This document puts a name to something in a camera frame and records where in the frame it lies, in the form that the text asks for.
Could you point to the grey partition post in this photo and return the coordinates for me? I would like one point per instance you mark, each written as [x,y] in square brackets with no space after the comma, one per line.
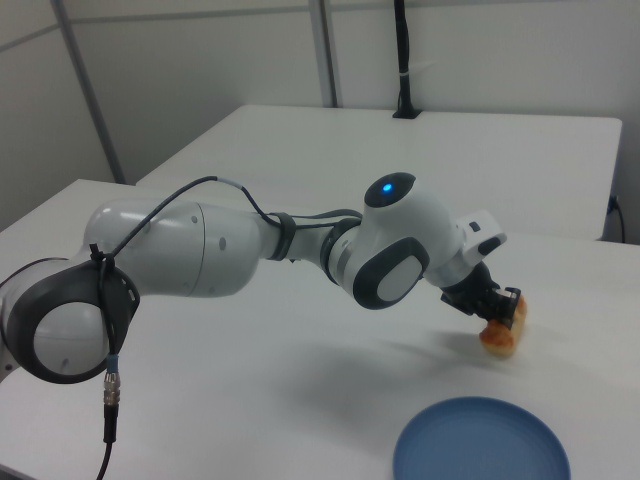
[327,50]
[92,100]

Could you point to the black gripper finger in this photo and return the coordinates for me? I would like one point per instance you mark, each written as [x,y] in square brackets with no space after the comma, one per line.
[504,307]

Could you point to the golden brown bread roll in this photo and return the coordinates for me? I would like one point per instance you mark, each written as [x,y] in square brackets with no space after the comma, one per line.
[500,340]

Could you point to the blue round plate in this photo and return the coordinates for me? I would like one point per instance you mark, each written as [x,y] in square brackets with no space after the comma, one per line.
[475,440]

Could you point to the black pole with white band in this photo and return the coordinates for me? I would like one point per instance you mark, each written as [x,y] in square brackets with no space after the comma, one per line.
[404,55]

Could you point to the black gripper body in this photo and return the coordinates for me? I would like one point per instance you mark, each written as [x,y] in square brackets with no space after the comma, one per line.
[467,292]

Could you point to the white adjacent table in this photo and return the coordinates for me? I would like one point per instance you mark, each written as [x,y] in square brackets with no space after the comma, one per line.
[450,160]

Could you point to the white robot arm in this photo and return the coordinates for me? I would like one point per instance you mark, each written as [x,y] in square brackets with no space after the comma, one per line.
[210,250]

